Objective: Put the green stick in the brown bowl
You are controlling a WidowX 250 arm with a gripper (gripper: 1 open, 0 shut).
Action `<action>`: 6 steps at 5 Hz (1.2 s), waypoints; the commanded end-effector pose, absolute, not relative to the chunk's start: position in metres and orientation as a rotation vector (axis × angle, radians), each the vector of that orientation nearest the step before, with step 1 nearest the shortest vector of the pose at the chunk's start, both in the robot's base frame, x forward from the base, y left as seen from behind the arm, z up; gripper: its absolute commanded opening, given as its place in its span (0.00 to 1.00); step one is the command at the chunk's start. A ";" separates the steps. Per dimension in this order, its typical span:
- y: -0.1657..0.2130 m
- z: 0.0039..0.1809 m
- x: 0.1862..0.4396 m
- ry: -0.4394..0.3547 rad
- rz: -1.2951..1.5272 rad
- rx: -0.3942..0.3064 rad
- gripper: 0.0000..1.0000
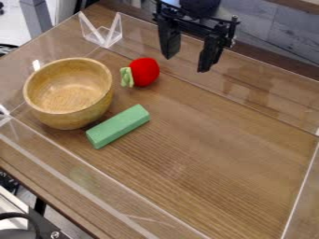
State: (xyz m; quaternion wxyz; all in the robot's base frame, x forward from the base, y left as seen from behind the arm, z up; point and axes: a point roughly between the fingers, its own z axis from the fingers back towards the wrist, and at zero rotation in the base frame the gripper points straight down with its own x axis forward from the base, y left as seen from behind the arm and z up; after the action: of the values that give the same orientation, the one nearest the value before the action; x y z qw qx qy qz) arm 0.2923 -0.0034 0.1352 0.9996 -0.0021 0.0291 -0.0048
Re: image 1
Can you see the black clamp bracket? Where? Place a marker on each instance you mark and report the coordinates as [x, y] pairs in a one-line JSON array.
[[48, 230]]

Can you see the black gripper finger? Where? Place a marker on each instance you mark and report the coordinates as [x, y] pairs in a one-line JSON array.
[[209, 54], [168, 37]]

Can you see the brown wooden bowl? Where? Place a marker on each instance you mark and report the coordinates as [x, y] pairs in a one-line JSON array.
[[69, 92]]

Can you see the clear acrylic tray enclosure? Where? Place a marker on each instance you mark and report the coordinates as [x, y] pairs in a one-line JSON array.
[[221, 167]]

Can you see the green rectangular block stick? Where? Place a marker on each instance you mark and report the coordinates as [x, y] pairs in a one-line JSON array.
[[113, 128]]

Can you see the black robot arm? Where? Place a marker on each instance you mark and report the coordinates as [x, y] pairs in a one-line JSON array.
[[200, 18]]

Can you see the grey table leg post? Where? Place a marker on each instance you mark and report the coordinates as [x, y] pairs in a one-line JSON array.
[[36, 16]]

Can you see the red plush strawberry toy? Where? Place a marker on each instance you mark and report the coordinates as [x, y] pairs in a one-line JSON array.
[[140, 73]]

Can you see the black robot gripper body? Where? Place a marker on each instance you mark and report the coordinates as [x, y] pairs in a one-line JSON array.
[[200, 17]]

